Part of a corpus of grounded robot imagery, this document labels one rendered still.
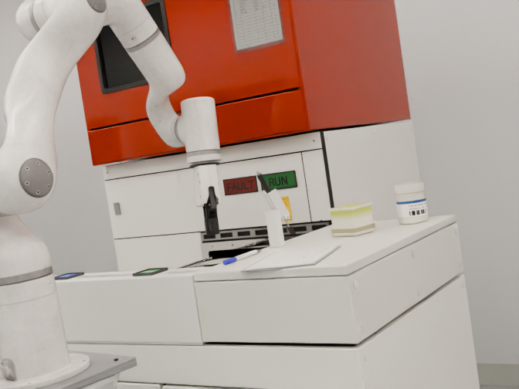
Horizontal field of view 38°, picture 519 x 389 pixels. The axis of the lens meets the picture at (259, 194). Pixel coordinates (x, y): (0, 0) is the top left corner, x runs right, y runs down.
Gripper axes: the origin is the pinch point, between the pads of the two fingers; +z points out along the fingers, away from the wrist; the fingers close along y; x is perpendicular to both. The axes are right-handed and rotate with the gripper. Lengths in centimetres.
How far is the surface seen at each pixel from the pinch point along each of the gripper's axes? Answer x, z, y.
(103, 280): -27.6, 8.4, 12.6
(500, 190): 148, 3, -108
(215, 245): 7.6, 7.1, -39.6
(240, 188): 15.4, -8.9, -31.0
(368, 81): 61, -38, -35
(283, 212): 14.6, -1.6, 13.3
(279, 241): 12.4, 4.7, 15.8
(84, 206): -24, -12, -293
